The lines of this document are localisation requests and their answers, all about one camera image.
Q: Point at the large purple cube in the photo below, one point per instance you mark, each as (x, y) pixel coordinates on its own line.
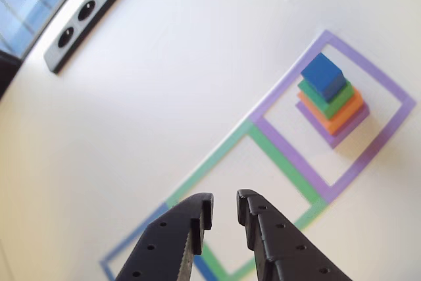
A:
(348, 133)

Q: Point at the large orange cube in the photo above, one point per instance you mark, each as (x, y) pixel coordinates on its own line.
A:
(342, 116)

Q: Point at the medium green cube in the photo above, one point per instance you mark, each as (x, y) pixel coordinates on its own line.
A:
(315, 98)

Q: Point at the small blue cube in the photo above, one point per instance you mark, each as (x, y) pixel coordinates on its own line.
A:
(320, 73)

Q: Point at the flat black board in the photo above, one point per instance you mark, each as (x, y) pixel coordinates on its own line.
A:
(82, 21)

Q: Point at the blue square tape frame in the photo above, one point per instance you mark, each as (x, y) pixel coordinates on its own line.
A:
(125, 245)

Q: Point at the green square tape frame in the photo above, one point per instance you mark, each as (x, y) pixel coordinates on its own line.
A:
(276, 156)

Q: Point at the purple square tape frame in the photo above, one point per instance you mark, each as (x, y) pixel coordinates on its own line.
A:
(296, 156)

